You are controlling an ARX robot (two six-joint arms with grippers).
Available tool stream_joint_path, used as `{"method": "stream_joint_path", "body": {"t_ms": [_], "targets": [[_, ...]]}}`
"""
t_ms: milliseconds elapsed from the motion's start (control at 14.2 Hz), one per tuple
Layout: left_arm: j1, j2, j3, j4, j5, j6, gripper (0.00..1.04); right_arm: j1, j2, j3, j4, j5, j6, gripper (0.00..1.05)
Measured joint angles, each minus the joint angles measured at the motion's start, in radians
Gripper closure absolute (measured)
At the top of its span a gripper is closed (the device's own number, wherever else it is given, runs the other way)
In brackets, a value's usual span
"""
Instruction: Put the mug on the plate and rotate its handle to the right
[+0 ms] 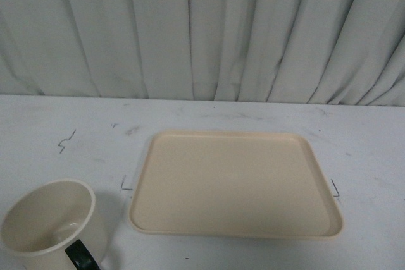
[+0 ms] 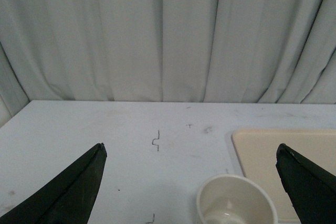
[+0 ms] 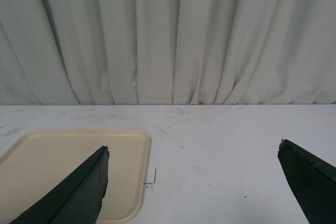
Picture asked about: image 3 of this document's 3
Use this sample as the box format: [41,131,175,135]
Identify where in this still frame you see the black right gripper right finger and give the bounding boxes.
[278,139,335,223]

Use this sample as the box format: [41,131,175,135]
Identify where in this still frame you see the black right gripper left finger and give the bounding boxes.
[11,146,109,223]

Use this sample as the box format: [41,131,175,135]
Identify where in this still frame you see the beige square plate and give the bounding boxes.
[1,130,151,223]

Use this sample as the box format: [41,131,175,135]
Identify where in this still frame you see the white pleated curtain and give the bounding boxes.
[1,0,335,105]

